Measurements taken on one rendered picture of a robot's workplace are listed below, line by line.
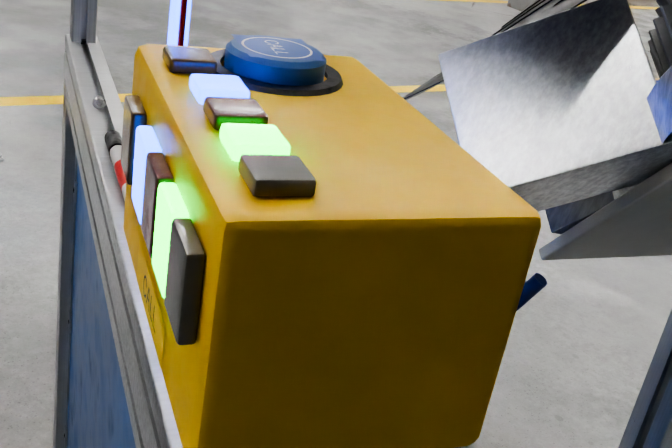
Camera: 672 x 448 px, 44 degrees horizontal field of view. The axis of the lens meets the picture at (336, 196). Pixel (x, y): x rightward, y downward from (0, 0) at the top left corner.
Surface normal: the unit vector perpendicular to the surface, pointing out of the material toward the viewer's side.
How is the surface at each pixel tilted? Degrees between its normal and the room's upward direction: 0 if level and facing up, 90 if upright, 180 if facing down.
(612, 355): 0
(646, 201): 130
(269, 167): 0
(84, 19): 90
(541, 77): 55
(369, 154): 0
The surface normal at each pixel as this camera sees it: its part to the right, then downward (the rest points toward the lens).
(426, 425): 0.34, 0.43
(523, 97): -0.36, -0.30
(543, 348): 0.16, -0.90
